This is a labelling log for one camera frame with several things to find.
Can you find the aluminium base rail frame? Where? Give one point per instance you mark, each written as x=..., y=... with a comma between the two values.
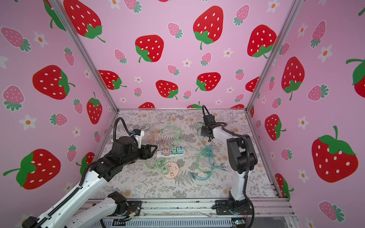
x=186, y=213

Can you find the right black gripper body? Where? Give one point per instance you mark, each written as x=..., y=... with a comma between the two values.
x=204, y=129

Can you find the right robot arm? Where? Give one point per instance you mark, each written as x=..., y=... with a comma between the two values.
x=241, y=154

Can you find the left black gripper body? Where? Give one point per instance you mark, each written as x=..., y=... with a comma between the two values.
x=136, y=154

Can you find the blue plug adapter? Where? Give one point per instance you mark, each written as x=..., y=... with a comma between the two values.
x=179, y=150

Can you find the white blue power strip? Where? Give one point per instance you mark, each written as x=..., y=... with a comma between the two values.
x=171, y=155

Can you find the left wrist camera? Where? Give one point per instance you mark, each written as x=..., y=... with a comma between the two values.
x=138, y=135

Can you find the green plug adapter front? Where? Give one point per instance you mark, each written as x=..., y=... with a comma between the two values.
x=200, y=125

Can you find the light green plug adapter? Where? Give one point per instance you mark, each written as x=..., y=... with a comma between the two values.
x=165, y=170

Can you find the pink plug adapter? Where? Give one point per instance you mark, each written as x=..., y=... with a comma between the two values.
x=165, y=152

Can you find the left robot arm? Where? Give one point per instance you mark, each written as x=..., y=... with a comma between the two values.
x=125, y=151

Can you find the round pink power socket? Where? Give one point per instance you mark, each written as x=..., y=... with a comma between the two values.
x=173, y=170

